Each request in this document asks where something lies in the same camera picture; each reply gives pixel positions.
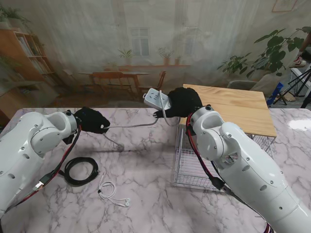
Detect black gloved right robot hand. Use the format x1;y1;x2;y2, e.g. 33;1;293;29
153;87;204;119

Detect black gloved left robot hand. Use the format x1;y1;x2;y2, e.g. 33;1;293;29
73;106;111;134

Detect white power strip with cord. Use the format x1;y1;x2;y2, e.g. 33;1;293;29
101;87;182;152

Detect white wire mesh drawer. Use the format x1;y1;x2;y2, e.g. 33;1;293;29
172;148;222;192

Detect grey chair back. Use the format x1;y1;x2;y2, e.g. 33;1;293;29
227;80;259;91

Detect printed room scene backdrop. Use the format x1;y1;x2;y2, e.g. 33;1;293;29
0;0;304;109

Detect white bench edge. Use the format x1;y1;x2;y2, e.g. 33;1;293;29
291;67;311;81

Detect black tripod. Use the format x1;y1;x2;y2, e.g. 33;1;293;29
288;65;311;109

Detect white red sneaker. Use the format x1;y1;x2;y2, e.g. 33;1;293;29
289;58;307;69

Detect person's lower leg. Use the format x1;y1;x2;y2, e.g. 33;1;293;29
298;33;311;58

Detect red black left arm cables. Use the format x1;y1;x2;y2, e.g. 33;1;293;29
4;125;82;212

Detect red black arm cables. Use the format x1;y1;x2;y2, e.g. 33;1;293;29
186;116;275;233
4;125;82;212

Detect black coiled cable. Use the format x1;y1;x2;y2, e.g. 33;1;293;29
58;157;100;186

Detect red black right arm cables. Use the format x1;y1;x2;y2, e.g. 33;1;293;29
186;116;275;233

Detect white wired earphones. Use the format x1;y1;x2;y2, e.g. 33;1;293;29
98;172;131;207

